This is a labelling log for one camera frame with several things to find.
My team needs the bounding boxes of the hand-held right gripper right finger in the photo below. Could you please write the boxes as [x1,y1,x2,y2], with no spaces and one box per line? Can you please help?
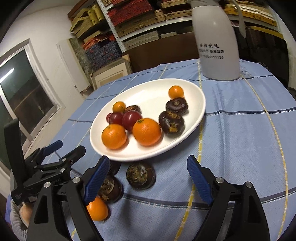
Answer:
[187,155,270,241]

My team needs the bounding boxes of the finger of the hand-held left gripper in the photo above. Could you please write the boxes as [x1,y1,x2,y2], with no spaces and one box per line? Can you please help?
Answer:
[37,146,87,178]
[24,140,63,168]

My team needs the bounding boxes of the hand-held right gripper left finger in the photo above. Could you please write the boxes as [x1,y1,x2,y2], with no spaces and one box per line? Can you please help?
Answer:
[26,155,110,241]

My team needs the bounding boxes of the dark brown water chestnut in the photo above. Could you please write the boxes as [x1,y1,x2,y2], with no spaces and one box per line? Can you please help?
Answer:
[158,111,184,128]
[124,105,142,115]
[162,122,185,136]
[98,175,123,204]
[107,161,121,176]
[126,162,156,190]
[165,98,188,114]

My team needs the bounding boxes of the yellow-orange kumquat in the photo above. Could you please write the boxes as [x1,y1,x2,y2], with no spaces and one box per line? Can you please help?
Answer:
[86,196,109,221]
[112,101,127,113]

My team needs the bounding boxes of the orange mandarin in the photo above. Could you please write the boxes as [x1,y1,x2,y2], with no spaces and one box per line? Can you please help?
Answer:
[132,118,162,146]
[101,124,127,150]

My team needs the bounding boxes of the red cherry tomato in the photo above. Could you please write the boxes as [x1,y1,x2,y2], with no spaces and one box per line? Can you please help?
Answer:
[109,112,124,125]

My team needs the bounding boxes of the small orange kumquat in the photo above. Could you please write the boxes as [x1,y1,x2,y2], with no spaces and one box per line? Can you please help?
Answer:
[168,85,185,99]

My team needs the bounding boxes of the white oval plate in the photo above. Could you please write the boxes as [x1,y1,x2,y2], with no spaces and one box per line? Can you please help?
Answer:
[89,78,206,162]

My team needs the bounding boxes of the person's left forearm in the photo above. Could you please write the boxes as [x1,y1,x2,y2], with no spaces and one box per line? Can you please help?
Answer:
[5,197,30,240]

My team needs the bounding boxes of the person's left hand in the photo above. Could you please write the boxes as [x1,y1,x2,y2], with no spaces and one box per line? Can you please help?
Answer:
[20,204,35,226]

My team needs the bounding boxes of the blue checked tablecloth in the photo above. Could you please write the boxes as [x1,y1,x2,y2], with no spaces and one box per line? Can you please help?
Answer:
[6,58,296,241]

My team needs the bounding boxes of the white-framed window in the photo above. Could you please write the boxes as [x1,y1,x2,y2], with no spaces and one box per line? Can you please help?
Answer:
[0,38,63,176]

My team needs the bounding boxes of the white board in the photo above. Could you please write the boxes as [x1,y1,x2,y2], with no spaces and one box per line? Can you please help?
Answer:
[57,38,89,93]

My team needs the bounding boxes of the cardboard framed box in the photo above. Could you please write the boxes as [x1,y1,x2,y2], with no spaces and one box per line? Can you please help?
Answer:
[90,54,133,91]

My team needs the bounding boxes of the grey marbled board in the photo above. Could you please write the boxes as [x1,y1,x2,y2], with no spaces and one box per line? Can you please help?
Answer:
[68,37,90,88]

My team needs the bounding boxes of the stack of blue patterned boxes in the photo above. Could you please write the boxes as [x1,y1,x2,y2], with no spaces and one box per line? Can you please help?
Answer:
[84,40,123,70]

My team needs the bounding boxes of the red patterned box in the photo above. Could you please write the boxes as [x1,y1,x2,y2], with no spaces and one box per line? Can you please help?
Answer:
[82,31,116,50]

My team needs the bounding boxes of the grey woven shelf boxes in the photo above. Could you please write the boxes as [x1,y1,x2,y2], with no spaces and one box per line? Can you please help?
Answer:
[124,30,160,50]

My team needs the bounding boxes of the dark brown board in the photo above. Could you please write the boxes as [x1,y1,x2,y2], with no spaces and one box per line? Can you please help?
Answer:
[128,31,201,72]

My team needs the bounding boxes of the white metal shelf rack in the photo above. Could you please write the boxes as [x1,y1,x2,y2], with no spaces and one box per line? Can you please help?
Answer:
[97,0,285,55]

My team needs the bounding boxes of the dark brown cabinet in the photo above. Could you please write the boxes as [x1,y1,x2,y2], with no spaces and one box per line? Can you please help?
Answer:
[233,25,292,88]

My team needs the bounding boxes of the brown woven shelf boxes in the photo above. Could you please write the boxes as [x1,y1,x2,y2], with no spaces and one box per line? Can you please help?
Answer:
[116,21,166,39]

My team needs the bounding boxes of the white thermos jug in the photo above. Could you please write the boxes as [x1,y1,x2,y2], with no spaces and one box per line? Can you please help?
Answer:
[190,0,247,81]

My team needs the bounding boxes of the red patterned shelf boxes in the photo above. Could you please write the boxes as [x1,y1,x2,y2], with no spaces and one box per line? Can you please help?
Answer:
[105,0,160,25]

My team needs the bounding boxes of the yellow-brown flat boxes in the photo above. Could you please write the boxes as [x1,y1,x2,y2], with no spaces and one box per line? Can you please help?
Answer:
[225,0,285,39]

